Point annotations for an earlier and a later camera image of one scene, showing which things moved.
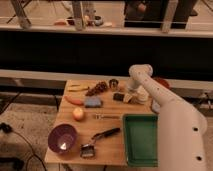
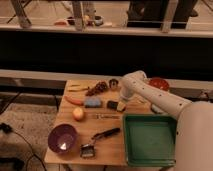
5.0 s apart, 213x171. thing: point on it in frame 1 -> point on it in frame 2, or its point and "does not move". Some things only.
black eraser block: (118, 96) -> (112, 105)
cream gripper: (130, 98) -> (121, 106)
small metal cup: (113, 83) does not move
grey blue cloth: (155, 106) does not move
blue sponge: (92, 102) does not move
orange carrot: (73, 100) does not move
